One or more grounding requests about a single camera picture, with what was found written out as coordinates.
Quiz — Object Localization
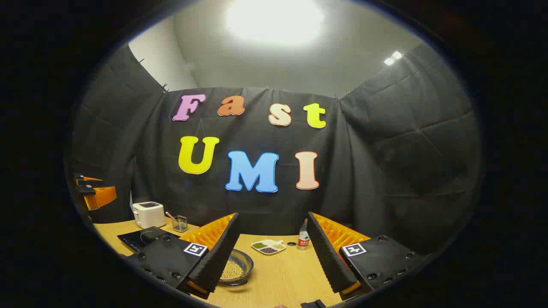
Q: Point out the stainless steel pot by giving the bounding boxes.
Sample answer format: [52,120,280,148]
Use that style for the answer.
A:
[218,249,254,286]

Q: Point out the white divided bean dish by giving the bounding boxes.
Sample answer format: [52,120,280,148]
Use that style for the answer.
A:
[251,239,286,255]

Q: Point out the pile of soybeans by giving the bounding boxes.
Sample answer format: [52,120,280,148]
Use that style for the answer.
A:
[220,260,244,281]

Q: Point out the white toaster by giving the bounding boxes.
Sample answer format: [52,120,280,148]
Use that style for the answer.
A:
[132,201,167,229]

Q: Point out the clear water bottle red label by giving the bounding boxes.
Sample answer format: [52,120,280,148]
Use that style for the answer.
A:
[297,219,310,251]

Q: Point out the large ceiling light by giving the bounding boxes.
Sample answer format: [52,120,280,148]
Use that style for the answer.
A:
[225,0,326,46]

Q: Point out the black backdrop cloth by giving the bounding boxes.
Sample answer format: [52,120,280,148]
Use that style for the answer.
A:
[64,43,484,257]

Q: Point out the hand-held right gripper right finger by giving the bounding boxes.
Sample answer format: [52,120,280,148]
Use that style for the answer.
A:
[307,211,424,301]

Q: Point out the black induction cooktop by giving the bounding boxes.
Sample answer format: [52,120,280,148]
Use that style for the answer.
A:
[117,226,181,253]

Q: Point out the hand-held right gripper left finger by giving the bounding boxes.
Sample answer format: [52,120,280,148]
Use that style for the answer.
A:
[122,213,241,300]

